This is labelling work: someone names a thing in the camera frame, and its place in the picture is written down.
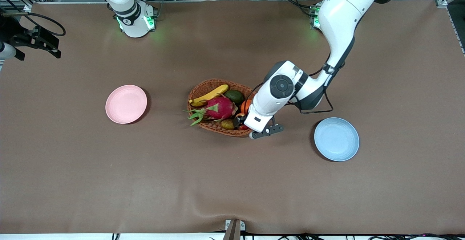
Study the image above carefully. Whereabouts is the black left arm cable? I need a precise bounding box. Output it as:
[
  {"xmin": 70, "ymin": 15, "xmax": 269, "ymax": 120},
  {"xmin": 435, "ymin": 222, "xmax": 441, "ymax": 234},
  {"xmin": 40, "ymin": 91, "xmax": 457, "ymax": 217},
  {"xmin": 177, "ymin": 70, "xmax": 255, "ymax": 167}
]
[{"xmin": 245, "ymin": 63, "xmax": 335, "ymax": 115}]

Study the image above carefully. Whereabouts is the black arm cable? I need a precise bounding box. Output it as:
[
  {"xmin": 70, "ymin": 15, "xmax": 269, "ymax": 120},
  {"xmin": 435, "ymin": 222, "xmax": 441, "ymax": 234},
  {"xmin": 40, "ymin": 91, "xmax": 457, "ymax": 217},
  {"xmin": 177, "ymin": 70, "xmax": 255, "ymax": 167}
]
[
  {"xmin": 24, "ymin": 12, "xmax": 66, "ymax": 37},
  {"xmin": 245, "ymin": 63, "xmax": 335, "ymax": 115}
]

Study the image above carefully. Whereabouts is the pink dragon fruit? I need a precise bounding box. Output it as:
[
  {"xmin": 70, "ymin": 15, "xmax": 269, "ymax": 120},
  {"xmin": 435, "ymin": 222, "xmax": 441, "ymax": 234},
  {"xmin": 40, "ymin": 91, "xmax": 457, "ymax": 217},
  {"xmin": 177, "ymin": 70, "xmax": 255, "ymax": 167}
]
[{"xmin": 183, "ymin": 94, "xmax": 239, "ymax": 126}]

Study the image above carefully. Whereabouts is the brown table cover cloth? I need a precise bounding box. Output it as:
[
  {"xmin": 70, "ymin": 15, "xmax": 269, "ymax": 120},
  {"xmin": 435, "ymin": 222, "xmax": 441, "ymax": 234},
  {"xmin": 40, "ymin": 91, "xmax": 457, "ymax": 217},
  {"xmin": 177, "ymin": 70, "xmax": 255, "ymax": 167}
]
[{"xmin": 0, "ymin": 0, "xmax": 465, "ymax": 235}]

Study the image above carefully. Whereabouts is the brown wicker basket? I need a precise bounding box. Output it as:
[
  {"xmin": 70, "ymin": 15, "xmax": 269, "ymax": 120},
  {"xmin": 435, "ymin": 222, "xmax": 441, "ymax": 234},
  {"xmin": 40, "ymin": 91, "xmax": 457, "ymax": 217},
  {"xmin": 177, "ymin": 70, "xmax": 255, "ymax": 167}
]
[{"xmin": 187, "ymin": 79, "xmax": 264, "ymax": 137}]

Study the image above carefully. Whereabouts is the blue plate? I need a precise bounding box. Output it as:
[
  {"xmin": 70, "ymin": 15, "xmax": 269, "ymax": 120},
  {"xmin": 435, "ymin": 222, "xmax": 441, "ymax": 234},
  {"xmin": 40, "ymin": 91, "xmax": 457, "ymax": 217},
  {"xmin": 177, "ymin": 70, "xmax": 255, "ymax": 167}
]
[{"xmin": 314, "ymin": 117, "xmax": 360, "ymax": 162}]

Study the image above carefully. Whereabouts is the yellow banana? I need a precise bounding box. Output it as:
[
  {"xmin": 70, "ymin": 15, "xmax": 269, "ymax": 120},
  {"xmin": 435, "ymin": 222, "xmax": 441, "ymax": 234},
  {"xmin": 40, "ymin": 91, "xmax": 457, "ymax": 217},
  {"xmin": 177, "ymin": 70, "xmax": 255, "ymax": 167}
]
[{"xmin": 189, "ymin": 84, "xmax": 229, "ymax": 107}]

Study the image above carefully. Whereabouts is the green avocado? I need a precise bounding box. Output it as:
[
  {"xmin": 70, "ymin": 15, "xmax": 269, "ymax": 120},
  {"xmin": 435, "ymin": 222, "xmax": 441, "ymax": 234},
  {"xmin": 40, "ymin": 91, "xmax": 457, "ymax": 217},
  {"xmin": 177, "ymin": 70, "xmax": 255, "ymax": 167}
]
[{"xmin": 224, "ymin": 90, "xmax": 245, "ymax": 105}]

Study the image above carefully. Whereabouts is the red apple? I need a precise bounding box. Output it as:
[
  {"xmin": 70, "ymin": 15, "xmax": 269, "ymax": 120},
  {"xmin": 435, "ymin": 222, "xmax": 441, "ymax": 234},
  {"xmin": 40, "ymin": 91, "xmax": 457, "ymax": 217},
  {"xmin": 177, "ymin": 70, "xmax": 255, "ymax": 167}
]
[{"xmin": 237, "ymin": 113, "xmax": 251, "ymax": 130}]

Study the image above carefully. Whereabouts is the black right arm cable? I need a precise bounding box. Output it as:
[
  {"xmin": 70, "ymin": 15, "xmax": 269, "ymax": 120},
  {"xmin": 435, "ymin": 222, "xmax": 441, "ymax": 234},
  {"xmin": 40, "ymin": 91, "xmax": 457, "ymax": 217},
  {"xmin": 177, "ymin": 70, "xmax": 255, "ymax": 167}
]
[{"xmin": 24, "ymin": 12, "xmax": 66, "ymax": 37}]

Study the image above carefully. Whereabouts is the metal camera bracket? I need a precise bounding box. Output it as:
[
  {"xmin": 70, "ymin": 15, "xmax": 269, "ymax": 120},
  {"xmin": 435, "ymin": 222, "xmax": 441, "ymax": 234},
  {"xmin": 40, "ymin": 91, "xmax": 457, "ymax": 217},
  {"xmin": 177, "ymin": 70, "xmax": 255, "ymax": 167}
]
[{"xmin": 222, "ymin": 219, "xmax": 246, "ymax": 240}]

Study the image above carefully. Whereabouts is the pink plate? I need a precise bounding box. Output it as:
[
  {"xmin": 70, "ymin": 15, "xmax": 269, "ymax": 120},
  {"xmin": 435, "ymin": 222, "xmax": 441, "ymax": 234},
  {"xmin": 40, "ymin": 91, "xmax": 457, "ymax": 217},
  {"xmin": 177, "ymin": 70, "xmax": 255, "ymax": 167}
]
[{"xmin": 105, "ymin": 85, "xmax": 148, "ymax": 125}]

